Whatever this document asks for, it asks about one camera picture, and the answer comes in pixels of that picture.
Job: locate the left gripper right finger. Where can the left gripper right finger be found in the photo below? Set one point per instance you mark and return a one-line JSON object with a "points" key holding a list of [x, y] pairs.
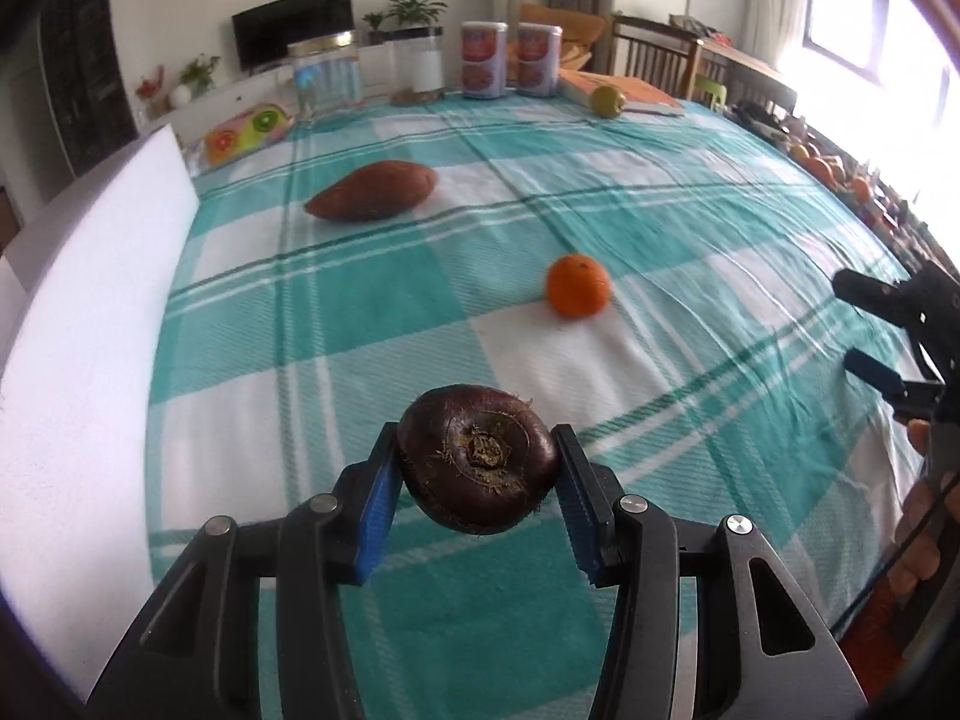
{"points": [[763, 650]]}

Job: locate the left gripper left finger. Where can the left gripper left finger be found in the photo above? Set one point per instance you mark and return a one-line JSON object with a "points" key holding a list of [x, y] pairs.
{"points": [[192, 651]]}

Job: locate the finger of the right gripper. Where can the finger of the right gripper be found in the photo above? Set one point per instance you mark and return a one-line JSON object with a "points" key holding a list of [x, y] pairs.
{"points": [[892, 382], [890, 302]]}

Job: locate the dark water chestnut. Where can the dark water chestnut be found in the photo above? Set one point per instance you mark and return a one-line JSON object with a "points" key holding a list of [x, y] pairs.
{"points": [[476, 459]]}

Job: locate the small tangerine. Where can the small tangerine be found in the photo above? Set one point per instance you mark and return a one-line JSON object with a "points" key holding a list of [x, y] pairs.
{"points": [[577, 286]]}

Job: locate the yellow green pear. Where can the yellow green pear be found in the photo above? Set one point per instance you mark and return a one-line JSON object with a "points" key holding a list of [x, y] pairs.
{"points": [[607, 101]]}

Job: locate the right hand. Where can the right hand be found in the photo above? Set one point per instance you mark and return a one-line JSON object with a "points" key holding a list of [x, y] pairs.
{"points": [[921, 560]]}

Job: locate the pile of oranges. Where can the pile of oranges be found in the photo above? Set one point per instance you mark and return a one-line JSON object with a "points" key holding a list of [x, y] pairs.
{"points": [[831, 171]]}

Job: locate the teal plaid tablecloth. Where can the teal plaid tablecloth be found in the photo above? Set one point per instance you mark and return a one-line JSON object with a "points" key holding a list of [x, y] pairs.
{"points": [[711, 382]]}

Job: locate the wooden side table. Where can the wooden side table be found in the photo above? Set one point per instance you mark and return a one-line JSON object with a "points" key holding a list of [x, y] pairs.
{"points": [[744, 77]]}

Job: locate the dark wooden chair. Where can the dark wooden chair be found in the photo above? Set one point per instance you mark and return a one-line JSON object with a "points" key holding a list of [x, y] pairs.
{"points": [[661, 55]]}

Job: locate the orange book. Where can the orange book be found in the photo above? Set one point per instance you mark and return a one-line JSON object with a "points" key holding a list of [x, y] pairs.
{"points": [[641, 97]]}

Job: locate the white foam box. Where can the white foam box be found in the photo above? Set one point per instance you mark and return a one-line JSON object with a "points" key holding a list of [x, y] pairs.
{"points": [[84, 289]]}

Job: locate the right red white can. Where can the right red white can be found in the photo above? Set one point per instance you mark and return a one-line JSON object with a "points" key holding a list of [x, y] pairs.
{"points": [[538, 59]]}

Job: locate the red white can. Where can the red white can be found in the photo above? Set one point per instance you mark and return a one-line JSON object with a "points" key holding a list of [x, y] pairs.
{"points": [[483, 52], [538, 59]]}

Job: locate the upper sweet potato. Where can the upper sweet potato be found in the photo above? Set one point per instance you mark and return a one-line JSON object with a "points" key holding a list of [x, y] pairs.
{"points": [[374, 192]]}

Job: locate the left red white can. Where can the left red white can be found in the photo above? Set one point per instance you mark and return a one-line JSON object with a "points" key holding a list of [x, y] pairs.
{"points": [[483, 52]]}

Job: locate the black lid glass jar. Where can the black lid glass jar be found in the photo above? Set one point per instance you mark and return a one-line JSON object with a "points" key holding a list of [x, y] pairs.
{"points": [[416, 70]]}

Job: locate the fruit print pouch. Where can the fruit print pouch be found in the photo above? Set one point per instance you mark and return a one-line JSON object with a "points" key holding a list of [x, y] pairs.
{"points": [[254, 129]]}

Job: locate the large potted green plant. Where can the large potted green plant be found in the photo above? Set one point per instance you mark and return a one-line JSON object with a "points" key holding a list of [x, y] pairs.
{"points": [[416, 13]]}

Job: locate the small potted plant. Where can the small potted plant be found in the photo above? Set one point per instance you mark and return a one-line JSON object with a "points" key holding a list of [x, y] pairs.
{"points": [[374, 21]]}

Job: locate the white tv cabinet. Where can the white tv cabinet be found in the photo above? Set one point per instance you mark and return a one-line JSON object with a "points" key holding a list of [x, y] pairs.
{"points": [[274, 85]]}

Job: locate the gold lid glass jar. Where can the gold lid glass jar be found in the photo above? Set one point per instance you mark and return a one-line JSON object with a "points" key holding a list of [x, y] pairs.
{"points": [[326, 75]]}

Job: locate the green plant white vase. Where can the green plant white vase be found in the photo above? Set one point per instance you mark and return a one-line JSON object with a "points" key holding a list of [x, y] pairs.
{"points": [[196, 79]]}

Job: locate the red flower vase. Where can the red flower vase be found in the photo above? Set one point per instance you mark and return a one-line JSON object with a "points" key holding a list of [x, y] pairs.
{"points": [[150, 92]]}

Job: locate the black television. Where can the black television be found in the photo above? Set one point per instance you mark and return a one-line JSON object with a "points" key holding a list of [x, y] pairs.
{"points": [[264, 33]]}

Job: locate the black display cabinet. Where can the black display cabinet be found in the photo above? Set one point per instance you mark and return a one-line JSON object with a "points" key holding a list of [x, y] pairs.
{"points": [[84, 84]]}

